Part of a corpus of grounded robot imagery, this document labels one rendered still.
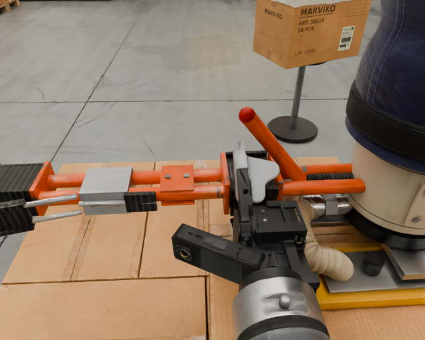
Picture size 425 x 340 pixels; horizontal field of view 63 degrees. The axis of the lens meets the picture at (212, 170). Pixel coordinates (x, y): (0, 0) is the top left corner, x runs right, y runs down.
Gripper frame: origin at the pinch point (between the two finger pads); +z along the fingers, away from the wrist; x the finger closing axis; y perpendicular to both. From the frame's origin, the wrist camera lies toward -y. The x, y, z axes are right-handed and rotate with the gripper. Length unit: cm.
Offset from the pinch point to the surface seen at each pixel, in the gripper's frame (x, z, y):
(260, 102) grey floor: -108, 246, 56
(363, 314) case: -13.3, -15.1, 17.8
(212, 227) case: -13.3, 3.4, -3.0
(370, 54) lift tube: 18.8, 1.4, 17.0
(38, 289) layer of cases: -53, 20, -52
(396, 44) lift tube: 21.3, -2.4, 17.6
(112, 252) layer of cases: -53, 32, -33
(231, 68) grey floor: -108, 334, 39
